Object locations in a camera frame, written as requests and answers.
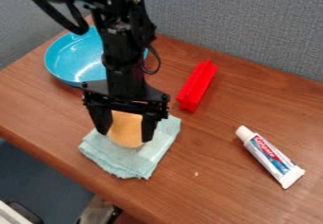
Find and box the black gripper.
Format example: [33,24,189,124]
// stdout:
[81,63,173,144]

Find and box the yellow foam ball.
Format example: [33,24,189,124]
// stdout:
[107,111,143,148]

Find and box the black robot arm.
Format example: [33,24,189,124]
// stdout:
[33,0,171,143]

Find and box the blue plate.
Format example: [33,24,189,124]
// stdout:
[43,26,150,88]

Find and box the light green folded cloth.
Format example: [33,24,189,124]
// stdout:
[79,115,182,180]

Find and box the red plastic block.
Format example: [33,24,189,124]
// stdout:
[177,59,219,112]

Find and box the grey object under table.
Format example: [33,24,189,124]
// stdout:
[77,195,123,224]

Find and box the white toothpaste tube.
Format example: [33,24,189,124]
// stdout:
[237,126,306,189]

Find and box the black cable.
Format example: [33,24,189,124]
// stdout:
[141,43,163,76]

